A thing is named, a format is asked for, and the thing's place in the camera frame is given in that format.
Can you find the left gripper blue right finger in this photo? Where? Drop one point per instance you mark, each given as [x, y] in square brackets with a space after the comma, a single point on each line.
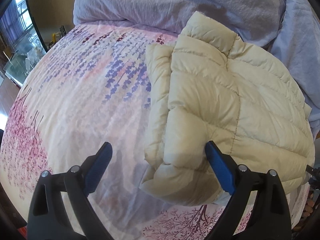
[270, 217]

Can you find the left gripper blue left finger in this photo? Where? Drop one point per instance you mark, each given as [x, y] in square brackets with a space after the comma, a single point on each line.
[48, 218]

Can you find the cream quilted down jacket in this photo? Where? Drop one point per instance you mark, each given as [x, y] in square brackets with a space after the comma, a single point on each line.
[213, 86]

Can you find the lavender crumpled duvet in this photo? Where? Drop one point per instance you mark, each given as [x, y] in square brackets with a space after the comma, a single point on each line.
[289, 29]

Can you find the pink floral bed sheet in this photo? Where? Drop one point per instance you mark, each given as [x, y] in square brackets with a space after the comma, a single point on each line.
[93, 87]

